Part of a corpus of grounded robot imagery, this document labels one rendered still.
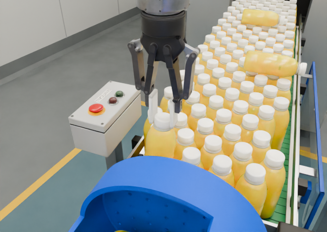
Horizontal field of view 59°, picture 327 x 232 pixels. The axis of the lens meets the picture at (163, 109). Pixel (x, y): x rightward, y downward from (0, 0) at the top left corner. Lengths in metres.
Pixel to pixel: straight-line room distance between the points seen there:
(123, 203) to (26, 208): 1.58
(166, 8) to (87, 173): 1.78
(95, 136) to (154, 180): 0.37
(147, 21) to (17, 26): 3.16
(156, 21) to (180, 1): 0.05
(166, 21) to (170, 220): 0.32
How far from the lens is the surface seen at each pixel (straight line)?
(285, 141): 1.02
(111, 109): 0.74
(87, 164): 2.20
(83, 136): 0.75
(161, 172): 0.39
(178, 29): 0.49
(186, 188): 0.37
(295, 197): 0.75
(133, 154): 0.79
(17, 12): 3.60
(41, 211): 2.02
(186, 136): 0.68
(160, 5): 0.47
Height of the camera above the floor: 1.51
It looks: 34 degrees down
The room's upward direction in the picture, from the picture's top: straight up
